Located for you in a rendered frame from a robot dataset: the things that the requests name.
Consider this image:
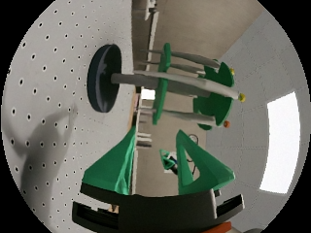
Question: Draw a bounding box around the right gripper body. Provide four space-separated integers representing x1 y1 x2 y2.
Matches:
163 155 177 171

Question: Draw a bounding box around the grey perforated base plate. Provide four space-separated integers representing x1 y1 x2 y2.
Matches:
1 0 135 233

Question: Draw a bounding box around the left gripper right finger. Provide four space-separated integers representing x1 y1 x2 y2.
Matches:
176 130 235 195

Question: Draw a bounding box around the pipette carousel stand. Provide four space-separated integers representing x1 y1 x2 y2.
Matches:
87 43 234 126

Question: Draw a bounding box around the grey pipette with red button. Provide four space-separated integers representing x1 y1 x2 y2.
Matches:
143 61 206 76

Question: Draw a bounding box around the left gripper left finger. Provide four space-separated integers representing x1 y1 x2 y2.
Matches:
82 125 136 195

